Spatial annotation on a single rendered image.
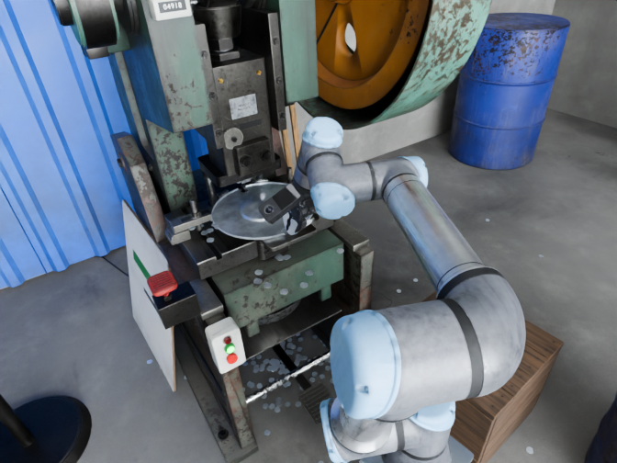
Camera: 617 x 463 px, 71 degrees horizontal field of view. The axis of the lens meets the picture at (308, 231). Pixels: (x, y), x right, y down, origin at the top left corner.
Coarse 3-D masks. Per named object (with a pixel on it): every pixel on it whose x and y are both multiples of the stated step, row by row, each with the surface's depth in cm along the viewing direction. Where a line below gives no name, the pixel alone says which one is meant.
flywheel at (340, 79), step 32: (320, 0) 125; (352, 0) 114; (384, 0) 104; (416, 0) 92; (384, 32) 108; (416, 32) 95; (320, 64) 136; (352, 64) 123; (384, 64) 107; (320, 96) 137; (352, 96) 123; (384, 96) 112
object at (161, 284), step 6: (156, 276) 103; (162, 276) 103; (168, 276) 103; (150, 282) 101; (156, 282) 101; (162, 282) 101; (168, 282) 101; (174, 282) 101; (150, 288) 100; (156, 288) 100; (162, 288) 99; (168, 288) 100; (174, 288) 101; (156, 294) 99; (162, 294) 99; (168, 294) 104
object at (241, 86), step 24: (240, 48) 108; (216, 72) 100; (240, 72) 103; (264, 72) 106; (240, 96) 106; (264, 96) 110; (240, 120) 109; (264, 120) 113; (240, 144) 111; (264, 144) 113; (240, 168) 112; (264, 168) 116
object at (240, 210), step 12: (240, 192) 129; (252, 192) 129; (264, 192) 129; (276, 192) 128; (216, 204) 124; (228, 204) 124; (240, 204) 124; (252, 204) 122; (216, 216) 119; (228, 216) 119; (240, 216) 119; (252, 216) 117; (228, 228) 114; (240, 228) 114; (252, 228) 114; (264, 228) 113; (276, 228) 113
